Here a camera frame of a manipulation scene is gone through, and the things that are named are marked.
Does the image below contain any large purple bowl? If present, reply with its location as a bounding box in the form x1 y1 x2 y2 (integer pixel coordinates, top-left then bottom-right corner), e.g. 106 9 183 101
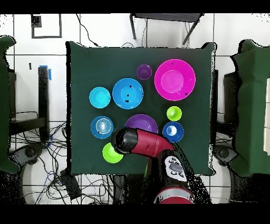
124 114 159 134

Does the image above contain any cyan ribbed bowl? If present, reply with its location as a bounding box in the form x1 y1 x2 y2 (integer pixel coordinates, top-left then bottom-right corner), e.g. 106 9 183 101
89 86 111 109

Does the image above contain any lime green cup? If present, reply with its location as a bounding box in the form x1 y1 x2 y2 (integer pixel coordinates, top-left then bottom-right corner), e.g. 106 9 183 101
166 106 182 122

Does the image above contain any large blue bowl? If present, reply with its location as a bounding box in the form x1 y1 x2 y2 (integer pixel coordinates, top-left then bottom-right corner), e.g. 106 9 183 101
112 78 144 110

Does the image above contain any purple cup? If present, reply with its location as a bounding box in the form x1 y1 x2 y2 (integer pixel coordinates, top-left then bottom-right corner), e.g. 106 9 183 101
136 63 153 80

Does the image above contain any translucent blue straight-sided bowl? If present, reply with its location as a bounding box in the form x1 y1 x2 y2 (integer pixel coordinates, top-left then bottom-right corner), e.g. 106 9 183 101
90 115 114 139

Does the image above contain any dark blue ribbed bowl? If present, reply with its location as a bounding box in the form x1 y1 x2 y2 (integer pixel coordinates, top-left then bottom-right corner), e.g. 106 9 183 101
162 121 185 144

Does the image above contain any large pink bowl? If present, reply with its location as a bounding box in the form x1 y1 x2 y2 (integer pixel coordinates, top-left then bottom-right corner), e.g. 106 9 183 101
154 59 197 101

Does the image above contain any green ribbed bowl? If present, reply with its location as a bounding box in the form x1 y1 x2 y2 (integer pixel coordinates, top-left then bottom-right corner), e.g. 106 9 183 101
102 142 124 164

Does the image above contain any dark green tablecloth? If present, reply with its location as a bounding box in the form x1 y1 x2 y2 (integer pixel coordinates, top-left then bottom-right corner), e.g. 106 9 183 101
66 41 217 176

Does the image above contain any black power adapter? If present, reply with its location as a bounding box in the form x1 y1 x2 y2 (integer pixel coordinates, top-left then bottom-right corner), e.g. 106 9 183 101
59 169 82 200

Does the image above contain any grey chair base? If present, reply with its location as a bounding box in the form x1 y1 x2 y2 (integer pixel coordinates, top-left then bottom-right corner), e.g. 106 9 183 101
9 143 45 165
213 144 239 166

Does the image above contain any green cloth covered table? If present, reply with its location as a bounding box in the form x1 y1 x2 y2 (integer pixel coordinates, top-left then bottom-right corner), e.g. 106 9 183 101
229 39 270 177
0 35 21 174

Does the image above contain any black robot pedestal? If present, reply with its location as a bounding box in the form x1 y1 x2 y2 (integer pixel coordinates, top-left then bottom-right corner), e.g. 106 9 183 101
112 175 148 204

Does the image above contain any black floor cable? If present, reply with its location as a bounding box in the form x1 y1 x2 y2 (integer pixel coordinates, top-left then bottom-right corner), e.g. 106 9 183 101
75 13 101 48

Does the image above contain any black metal frame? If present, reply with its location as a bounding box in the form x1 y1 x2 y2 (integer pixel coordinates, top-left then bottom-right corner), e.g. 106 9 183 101
210 69 240 138
8 66 51 142

